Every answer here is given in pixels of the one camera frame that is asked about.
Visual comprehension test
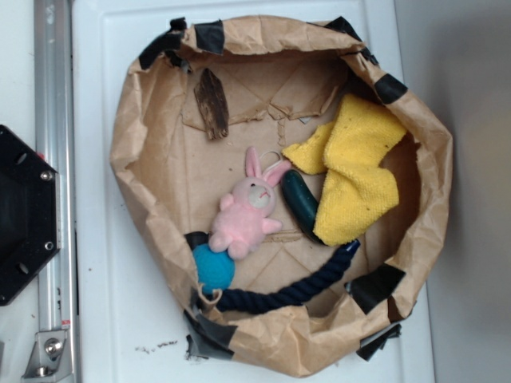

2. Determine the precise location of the dark green toy cucumber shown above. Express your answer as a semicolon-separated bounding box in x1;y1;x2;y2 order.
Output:
280;169;323;244

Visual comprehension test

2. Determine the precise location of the brown paper bag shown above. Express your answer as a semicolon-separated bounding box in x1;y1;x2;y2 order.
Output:
110;15;453;377

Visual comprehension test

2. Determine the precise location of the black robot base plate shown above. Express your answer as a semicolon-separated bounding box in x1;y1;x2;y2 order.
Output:
1;125;59;306

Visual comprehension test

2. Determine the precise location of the dark brown wood chip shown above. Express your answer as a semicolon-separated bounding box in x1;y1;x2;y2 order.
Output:
194;69;229;140

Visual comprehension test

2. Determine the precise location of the aluminium extrusion rail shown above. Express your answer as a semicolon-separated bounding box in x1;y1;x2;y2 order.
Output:
34;1;81;382

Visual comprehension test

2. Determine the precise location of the navy blue rope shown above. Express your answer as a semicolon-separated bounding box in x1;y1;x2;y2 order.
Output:
217;239;362;314

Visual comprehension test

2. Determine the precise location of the yellow microfiber cloth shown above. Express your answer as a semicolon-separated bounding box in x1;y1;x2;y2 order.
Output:
282;94;407;246

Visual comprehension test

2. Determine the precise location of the pink plush bunny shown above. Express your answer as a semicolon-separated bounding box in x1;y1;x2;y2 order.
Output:
208;147;291;260

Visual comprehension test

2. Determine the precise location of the blue ball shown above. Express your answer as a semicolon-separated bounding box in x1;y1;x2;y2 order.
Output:
192;243;236;294

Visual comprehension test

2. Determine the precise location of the metal corner bracket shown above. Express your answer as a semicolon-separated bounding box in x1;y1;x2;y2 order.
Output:
21;330;72;382

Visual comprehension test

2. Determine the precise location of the white tray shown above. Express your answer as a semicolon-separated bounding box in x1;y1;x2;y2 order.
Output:
70;0;437;383

